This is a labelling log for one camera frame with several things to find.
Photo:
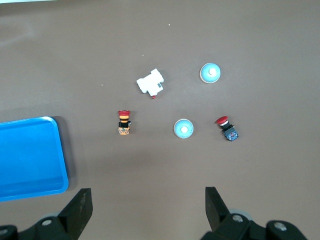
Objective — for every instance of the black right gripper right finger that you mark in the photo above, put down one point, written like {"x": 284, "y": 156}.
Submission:
{"x": 217, "y": 215}

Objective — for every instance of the blue plastic tray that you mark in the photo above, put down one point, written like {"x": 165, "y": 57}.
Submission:
{"x": 30, "y": 155}

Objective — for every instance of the blue bell with white knob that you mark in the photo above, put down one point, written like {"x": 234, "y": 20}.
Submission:
{"x": 183, "y": 130}
{"x": 209, "y": 73}

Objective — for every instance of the white circuit breaker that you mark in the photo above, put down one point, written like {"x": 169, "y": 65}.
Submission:
{"x": 150, "y": 83}

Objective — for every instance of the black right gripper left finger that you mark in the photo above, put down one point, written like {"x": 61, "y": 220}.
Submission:
{"x": 75, "y": 215}

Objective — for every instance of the red mushroom push button switch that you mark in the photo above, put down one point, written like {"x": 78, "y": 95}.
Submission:
{"x": 228, "y": 130}

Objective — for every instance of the red yellow emergency stop button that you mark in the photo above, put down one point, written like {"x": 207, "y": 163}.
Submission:
{"x": 123, "y": 123}

